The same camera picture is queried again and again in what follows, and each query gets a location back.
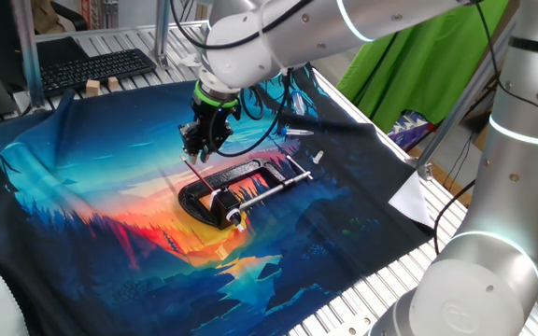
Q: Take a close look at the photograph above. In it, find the black pencil sharpener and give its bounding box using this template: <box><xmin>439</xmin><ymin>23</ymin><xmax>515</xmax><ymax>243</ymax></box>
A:
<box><xmin>208</xmin><ymin>187</ymin><xmax>248</xmax><ymax>233</ymax></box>

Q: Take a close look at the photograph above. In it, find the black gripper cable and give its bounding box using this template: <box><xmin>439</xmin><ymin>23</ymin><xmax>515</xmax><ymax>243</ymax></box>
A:
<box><xmin>169</xmin><ymin>0</ymin><xmax>317</xmax><ymax>159</ymax></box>

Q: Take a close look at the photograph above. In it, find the green wrist ring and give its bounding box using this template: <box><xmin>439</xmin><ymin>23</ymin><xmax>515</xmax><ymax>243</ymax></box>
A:
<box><xmin>191</xmin><ymin>80</ymin><xmax>241</xmax><ymax>110</ymax></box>

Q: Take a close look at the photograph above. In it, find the black metal C-clamp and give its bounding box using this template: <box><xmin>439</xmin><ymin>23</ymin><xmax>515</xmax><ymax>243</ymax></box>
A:
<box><xmin>177</xmin><ymin>154</ymin><xmax>315</xmax><ymax>229</ymax></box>

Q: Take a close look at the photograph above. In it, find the green fabric sheet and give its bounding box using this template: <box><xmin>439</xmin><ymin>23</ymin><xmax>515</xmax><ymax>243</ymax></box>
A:
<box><xmin>335</xmin><ymin>0</ymin><xmax>511</xmax><ymax>134</ymax></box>

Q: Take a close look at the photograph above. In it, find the black chair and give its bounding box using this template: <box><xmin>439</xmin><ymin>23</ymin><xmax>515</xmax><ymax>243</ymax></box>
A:
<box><xmin>50</xmin><ymin>0</ymin><xmax>89</xmax><ymax>33</ymax></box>

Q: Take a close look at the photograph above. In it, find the aluminium frame post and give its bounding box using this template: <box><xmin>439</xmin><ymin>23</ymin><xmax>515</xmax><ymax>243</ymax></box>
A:
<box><xmin>10</xmin><ymin>0</ymin><xmax>47</xmax><ymax>114</ymax></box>
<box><xmin>151</xmin><ymin>0</ymin><xmax>173</xmax><ymax>69</ymax></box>
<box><xmin>405</xmin><ymin>25</ymin><xmax>513</xmax><ymax>181</ymax></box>

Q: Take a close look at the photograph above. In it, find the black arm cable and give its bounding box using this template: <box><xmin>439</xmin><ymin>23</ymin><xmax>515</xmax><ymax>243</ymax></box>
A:
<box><xmin>432</xmin><ymin>0</ymin><xmax>538</xmax><ymax>257</ymax></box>

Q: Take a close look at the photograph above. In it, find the clear tube with blue cap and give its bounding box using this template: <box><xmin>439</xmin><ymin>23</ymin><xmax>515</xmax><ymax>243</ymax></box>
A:
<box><xmin>279</xmin><ymin>127</ymin><xmax>316</xmax><ymax>139</ymax></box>

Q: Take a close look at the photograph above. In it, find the black keyboard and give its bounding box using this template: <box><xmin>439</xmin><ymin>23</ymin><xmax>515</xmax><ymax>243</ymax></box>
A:
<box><xmin>38</xmin><ymin>48</ymin><xmax>158</xmax><ymax>98</ymax></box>

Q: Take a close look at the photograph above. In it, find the red pencil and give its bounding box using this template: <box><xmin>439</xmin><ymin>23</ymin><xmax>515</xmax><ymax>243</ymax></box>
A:
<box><xmin>179</xmin><ymin>155</ymin><xmax>216</xmax><ymax>193</ymax></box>

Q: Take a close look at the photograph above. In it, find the large clear plastic tube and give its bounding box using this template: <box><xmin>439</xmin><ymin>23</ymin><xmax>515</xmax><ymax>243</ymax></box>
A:
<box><xmin>290</xmin><ymin>90</ymin><xmax>308</xmax><ymax>118</ymax></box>

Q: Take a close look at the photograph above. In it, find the black desk pad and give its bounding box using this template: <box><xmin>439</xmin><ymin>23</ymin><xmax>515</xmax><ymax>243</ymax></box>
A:
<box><xmin>35</xmin><ymin>35</ymin><xmax>90</xmax><ymax>65</ymax></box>

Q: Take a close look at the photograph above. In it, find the blue patterned bag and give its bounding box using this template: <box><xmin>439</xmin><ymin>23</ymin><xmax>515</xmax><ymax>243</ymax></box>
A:
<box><xmin>386</xmin><ymin>109</ymin><xmax>436</xmax><ymax>152</ymax></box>

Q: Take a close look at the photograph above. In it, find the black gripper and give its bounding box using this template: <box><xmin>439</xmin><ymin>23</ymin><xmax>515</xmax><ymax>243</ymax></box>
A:
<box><xmin>177</xmin><ymin>98</ymin><xmax>242</xmax><ymax>166</ymax></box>

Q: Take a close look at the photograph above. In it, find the landscape printed cloth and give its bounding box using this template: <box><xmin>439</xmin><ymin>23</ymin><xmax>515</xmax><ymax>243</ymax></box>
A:
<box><xmin>0</xmin><ymin>63</ymin><xmax>436</xmax><ymax>336</ymax></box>

